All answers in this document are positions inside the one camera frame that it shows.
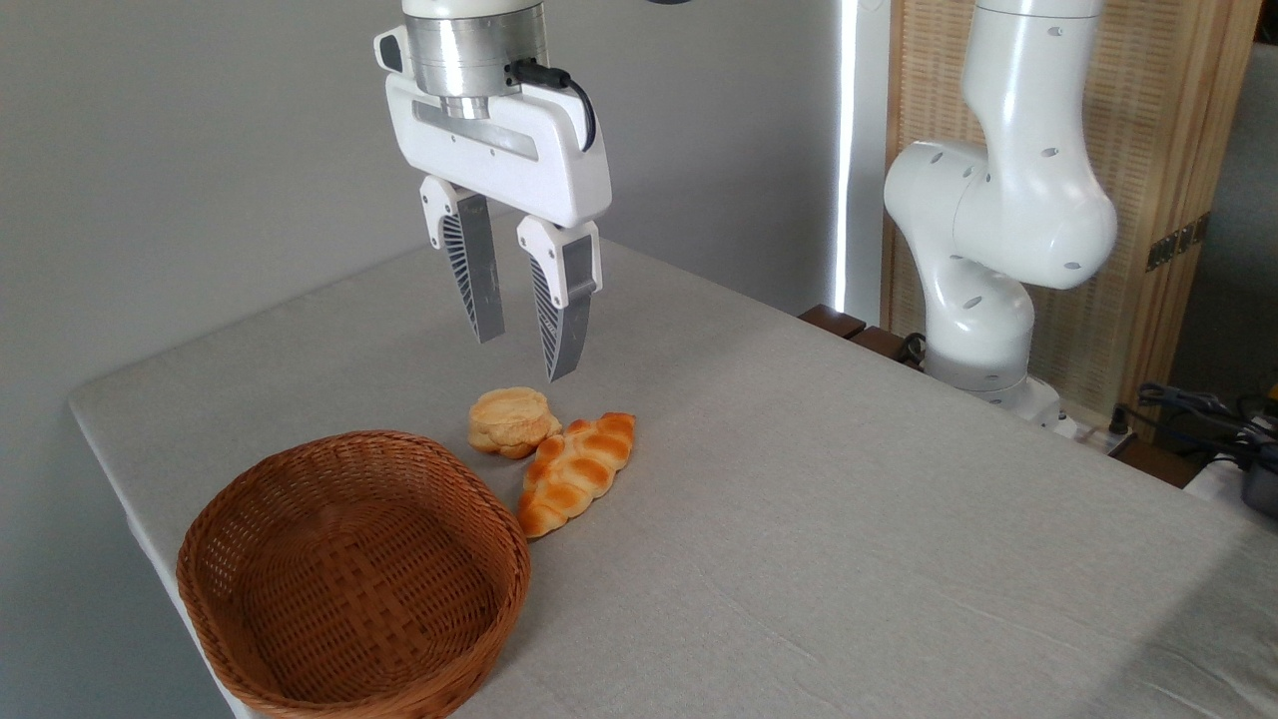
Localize braided golden bread loaf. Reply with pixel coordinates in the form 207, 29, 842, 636
515, 410, 638, 541

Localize black cable bundle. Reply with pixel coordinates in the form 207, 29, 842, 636
1110, 381, 1278, 462

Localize dark brown wooden block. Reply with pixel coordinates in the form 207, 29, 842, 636
798, 304, 869, 342
849, 325, 927, 373

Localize grey linen tablecloth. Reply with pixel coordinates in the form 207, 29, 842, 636
67, 210, 1278, 719

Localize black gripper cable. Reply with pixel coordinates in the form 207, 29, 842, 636
509, 59, 598, 154

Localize white power strip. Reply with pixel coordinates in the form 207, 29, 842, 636
1056, 412, 1140, 457

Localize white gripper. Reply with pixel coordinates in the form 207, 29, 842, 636
384, 75, 613, 383

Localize wooden bamboo folding screen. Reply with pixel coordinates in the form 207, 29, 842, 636
883, 0, 1265, 442

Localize dark metal screen hinge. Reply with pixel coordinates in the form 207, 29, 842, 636
1145, 211, 1212, 274

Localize round pale bread bun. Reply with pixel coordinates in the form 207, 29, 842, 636
467, 386, 564, 461

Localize brown wicker basket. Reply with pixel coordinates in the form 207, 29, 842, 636
176, 429, 533, 719

